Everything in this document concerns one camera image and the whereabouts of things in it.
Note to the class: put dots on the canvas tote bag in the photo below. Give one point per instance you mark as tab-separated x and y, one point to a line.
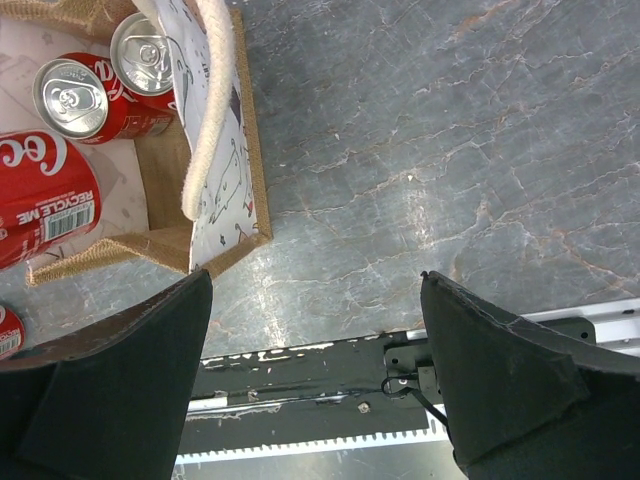
192	197

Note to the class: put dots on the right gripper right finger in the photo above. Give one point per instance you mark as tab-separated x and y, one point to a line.
524	401

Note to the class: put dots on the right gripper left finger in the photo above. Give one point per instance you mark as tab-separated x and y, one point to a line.
108	401

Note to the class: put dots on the light blue cable duct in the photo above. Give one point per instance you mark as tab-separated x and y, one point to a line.
433	433

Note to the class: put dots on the red cola can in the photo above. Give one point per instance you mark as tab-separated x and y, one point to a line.
12	333
80	96
140	57
49	194

